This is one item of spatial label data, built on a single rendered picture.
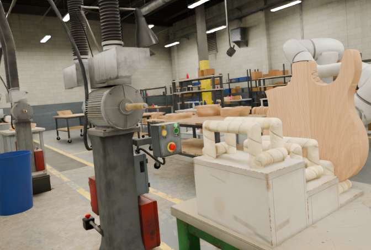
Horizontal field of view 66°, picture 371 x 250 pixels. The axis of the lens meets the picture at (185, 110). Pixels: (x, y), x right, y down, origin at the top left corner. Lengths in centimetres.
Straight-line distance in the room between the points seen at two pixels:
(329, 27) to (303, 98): 1220
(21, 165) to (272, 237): 371
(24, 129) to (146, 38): 368
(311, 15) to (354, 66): 1271
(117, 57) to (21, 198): 317
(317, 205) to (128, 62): 95
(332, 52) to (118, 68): 113
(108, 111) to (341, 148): 113
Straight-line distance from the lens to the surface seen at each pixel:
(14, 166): 414
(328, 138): 100
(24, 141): 499
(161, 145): 176
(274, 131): 75
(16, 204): 427
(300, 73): 102
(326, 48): 176
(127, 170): 186
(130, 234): 199
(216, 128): 77
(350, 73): 95
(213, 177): 81
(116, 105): 162
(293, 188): 76
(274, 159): 73
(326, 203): 90
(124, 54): 136
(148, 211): 197
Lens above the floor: 129
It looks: 3 degrees down
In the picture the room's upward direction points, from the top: 5 degrees counter-clockwise
